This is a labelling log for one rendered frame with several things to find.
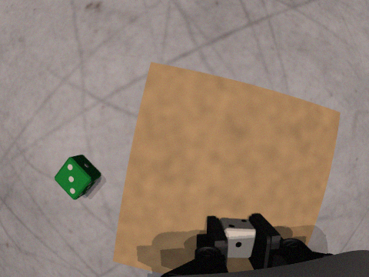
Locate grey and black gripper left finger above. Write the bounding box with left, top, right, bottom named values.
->
left=161, top=216, right=228, bottom=277

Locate tan mat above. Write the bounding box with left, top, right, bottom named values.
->
left=113, top=62, right=341, bottom=274

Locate white die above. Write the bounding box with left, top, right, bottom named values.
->
left=220, top=218, right=256, bottom=258

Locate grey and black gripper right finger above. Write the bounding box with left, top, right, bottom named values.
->
left=249, top=214, right=333, bottom=270

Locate green die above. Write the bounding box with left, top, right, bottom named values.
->
left=55, top=155, right=101, bottom=200

